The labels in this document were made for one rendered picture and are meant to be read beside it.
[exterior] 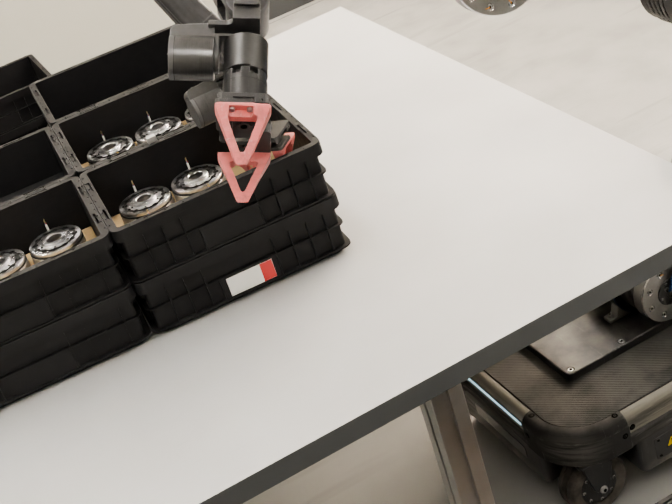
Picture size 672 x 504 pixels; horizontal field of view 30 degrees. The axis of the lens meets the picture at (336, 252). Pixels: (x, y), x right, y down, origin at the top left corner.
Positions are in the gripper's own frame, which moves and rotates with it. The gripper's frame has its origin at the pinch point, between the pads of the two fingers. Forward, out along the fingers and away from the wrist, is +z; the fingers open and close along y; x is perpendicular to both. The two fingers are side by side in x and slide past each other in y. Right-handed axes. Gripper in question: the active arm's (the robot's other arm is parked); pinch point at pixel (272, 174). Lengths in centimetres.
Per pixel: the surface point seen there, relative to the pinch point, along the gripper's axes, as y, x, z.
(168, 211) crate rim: -10.7, -19.3, -5.3
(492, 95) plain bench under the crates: 25, 57, 17
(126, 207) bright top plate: -29.2, -5.1, 1.3
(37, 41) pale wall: -214, 229, 53
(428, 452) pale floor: 3, 21, 87
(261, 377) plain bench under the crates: 6.2, -36.5, 17.4
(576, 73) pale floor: 7, 209, 86
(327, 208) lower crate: 9.5, -1.8, 6.9
